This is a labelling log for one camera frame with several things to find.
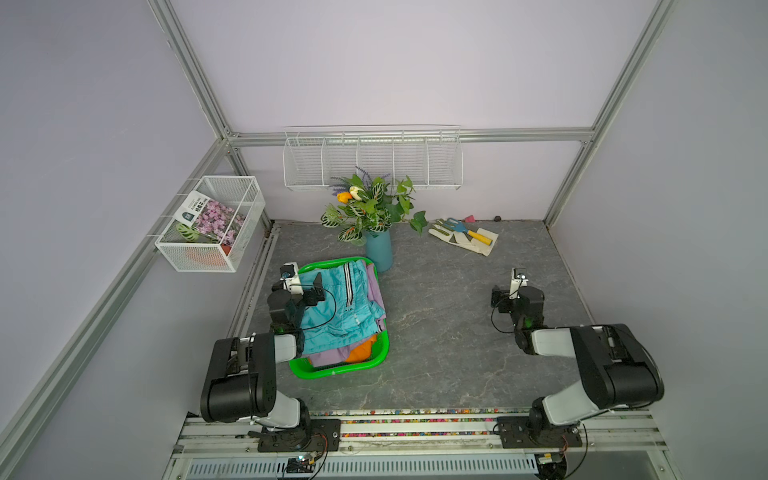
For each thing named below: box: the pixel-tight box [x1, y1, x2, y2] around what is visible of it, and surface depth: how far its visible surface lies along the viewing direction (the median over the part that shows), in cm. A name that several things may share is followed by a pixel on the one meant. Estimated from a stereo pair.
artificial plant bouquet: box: [321, 166, 428, 247], surface depth 82 cm
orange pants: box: [345, 334, 377, 362], surface depth 86 cm
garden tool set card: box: [428, 218, 499, 257], surface depth 118 cm
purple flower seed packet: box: [174, 190, 246, 248], surface depth 75 cm
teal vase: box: [365, 229, 393, 273], surface depth 101 cm
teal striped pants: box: [300, 260, 385, 355], surface depth 82 cm
